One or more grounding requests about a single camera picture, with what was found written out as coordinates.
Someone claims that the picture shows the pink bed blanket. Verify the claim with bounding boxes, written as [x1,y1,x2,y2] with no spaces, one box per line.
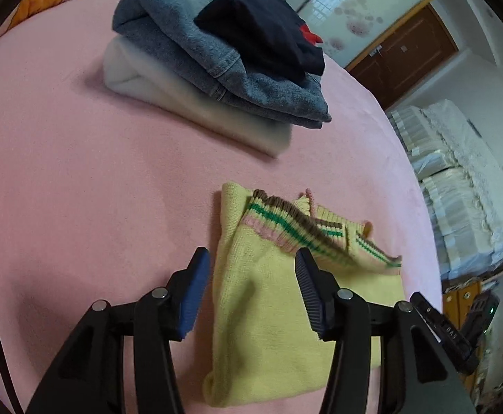
[0,0,444,414]

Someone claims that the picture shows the folded navy garment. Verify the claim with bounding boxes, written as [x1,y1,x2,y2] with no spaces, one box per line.
[194,0,325,82]

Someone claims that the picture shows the folded white garment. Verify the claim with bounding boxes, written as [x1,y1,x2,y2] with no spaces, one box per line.
[102,37,293,156]

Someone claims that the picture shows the folded denim jeans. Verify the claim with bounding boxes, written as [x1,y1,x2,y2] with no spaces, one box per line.
[112,0,333,129]

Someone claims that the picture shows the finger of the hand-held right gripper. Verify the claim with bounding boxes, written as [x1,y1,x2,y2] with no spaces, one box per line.
[409,292,481,376]

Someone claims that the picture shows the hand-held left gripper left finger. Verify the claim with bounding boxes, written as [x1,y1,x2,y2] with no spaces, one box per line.
[26,247,212,414]

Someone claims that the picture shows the wooden drawer cabinet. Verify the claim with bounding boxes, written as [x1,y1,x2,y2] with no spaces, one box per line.
[443,278,483,324]

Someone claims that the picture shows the brown wooden door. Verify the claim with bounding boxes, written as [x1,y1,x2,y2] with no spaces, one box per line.
[346,2,459,110]

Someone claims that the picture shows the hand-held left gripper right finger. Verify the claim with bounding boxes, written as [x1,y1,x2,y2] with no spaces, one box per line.
[295,248,476,414]

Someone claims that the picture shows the pink pillow with orange print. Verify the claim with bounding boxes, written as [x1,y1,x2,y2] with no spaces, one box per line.
[1,0,166,35]

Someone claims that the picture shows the yellow striped knit cardigan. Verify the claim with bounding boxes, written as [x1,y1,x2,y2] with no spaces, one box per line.
[203,182,405,408]

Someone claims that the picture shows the cream lace covered furniture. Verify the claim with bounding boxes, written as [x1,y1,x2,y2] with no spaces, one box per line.
[387,99,503,281]

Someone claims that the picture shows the floral sliding door wardrobe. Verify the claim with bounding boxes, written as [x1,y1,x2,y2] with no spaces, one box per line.
[165,0,455,70]

